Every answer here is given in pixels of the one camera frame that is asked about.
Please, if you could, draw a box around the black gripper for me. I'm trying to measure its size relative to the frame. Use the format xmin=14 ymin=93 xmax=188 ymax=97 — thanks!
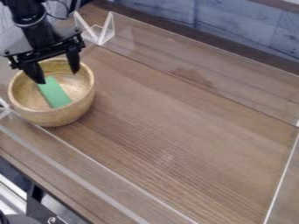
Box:
xmin=3 ymin=27 xmax=86 ymax=84

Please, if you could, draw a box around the green rectangular stick block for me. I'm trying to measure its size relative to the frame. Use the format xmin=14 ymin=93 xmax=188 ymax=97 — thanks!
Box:
xmin=38 ymin=76 xmax=71 ymax=109

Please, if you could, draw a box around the wooden bowl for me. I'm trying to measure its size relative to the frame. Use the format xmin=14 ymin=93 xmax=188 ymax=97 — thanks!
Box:
xmin=7 ymin=58 xmax=95 ymax=127

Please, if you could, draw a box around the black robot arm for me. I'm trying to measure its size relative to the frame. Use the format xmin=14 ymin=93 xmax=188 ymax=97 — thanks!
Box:
xmin=0 ymin=0 xmax=86 ymax=84

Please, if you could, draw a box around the clear acrylic corner bracket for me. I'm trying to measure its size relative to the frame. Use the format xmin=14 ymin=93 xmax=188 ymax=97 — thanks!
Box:
xmin=74 ymin=11 xmax=115 ymax=46

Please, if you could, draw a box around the clear acrylic barrier wall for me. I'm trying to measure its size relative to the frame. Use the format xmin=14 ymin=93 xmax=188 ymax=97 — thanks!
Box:
xmin=0 ymin=10 xmax=299 ymax=224

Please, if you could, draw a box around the black table leg frame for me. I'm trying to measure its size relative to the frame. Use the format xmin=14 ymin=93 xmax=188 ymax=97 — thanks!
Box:
xmin=26 ymin=185 xmax=68 ymax=224

